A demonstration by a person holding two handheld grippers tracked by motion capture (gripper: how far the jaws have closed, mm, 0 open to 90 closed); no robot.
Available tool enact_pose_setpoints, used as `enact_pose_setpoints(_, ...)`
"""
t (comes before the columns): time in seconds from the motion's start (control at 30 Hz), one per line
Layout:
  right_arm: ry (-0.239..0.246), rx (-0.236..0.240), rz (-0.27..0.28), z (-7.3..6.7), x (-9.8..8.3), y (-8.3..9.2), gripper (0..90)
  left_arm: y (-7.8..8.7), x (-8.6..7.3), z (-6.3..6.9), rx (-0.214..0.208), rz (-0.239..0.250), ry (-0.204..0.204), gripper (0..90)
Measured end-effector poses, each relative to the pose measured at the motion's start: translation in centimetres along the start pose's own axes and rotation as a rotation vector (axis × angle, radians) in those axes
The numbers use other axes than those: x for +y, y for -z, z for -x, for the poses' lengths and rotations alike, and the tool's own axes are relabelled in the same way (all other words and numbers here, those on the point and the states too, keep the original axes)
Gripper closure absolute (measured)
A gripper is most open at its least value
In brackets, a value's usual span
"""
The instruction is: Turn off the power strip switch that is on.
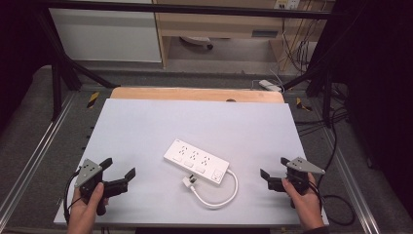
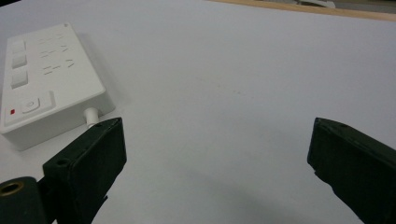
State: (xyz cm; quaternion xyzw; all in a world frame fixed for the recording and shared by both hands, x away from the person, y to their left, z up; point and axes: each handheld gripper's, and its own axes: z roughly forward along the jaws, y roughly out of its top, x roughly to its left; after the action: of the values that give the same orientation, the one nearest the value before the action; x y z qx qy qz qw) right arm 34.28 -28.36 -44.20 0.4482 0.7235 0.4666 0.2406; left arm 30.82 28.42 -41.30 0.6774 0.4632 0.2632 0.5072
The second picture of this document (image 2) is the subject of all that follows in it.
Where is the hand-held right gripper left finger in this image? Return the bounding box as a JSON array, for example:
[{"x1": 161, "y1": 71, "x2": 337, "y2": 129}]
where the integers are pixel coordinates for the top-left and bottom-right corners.
[{"x1": 42, "y1": 117, "x2": 128, "y2": 224}]

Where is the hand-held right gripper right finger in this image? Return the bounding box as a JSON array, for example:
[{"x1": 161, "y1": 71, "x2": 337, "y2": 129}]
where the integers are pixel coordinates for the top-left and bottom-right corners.
[{"x1": 306, "y1": 117, "x2": 396, "y2": 224}]

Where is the white power strip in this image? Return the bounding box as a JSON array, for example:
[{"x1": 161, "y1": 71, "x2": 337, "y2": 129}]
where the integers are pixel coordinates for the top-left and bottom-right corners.
[{"x1": 0, "y1": 21, "x2": 117, "y2": 152}]

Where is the white power strip cable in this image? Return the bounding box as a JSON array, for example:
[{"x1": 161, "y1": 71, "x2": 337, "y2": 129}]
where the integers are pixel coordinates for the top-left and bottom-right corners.
[{"x1": 83, "y1": 106, "x2": 102, "y2": 130}]

